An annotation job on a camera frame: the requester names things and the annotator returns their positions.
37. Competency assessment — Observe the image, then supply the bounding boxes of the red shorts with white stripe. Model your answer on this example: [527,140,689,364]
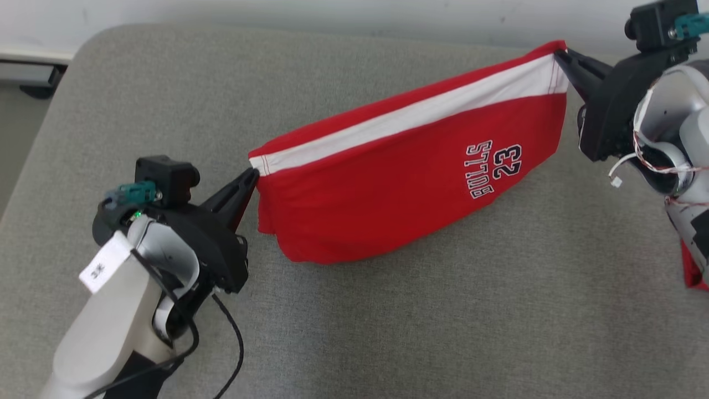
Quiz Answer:
[248,40,571,264]

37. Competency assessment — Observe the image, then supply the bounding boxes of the teal left camera connector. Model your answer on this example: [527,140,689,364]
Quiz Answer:
[104,181,162,210]

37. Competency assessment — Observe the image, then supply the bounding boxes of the white paper cable label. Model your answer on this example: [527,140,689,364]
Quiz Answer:
[79,231,135,294]

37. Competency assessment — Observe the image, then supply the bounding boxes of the red Bulls 23 jersey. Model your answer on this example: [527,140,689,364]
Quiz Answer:
[680,238,709,291]

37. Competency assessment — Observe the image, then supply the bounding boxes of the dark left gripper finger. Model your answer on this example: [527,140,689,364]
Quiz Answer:
[224,183,259,232]
[201,167,260,214]

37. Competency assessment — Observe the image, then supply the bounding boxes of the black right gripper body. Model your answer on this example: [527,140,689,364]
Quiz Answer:
[578,42,698,162]

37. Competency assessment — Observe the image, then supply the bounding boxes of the teal right camera connector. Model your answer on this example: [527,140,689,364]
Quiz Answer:
[670,12,709,40]

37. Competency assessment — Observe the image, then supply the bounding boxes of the thin black left gripper cable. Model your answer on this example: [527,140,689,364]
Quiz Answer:
[210,293,245,399]

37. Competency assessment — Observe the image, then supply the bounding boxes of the grey fabric mat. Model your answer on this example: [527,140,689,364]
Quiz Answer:
[0,23,709,399]

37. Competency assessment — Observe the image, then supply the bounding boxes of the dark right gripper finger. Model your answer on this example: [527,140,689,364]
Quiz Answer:
[565,49,613,83]
[554,53,604,103]

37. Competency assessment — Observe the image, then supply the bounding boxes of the grey bar with black foot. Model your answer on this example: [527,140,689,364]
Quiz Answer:
[0,60,63,100]

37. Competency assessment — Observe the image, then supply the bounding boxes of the teal camera connector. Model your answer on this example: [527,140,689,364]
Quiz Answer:
[104,181,162,210]
[670,12,709,40]

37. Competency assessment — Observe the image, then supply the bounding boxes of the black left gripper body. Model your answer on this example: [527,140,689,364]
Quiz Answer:
[150,206,250,294]

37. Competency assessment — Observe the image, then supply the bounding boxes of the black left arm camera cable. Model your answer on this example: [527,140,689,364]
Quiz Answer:
[83,249,200,399]

